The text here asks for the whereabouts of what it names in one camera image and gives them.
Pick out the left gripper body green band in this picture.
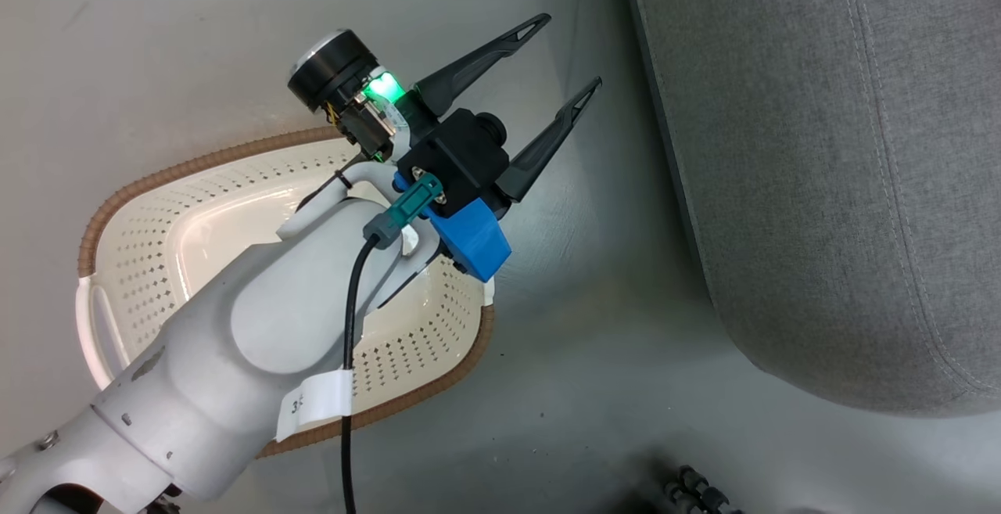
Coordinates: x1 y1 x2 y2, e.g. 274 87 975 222
287 28 436 164

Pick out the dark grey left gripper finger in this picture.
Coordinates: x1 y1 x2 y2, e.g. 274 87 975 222
414 13 553 117
496 77 604 203

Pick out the cream perforated laundry basket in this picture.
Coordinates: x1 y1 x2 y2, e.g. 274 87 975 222
75 126 496 459

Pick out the grey fabric sofa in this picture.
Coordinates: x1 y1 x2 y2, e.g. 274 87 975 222
617 0 1001 420

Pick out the blue left camera mount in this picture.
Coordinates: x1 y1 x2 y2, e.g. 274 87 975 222
393 172 514 283

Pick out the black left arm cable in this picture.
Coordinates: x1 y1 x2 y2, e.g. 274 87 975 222
339 171 446 514

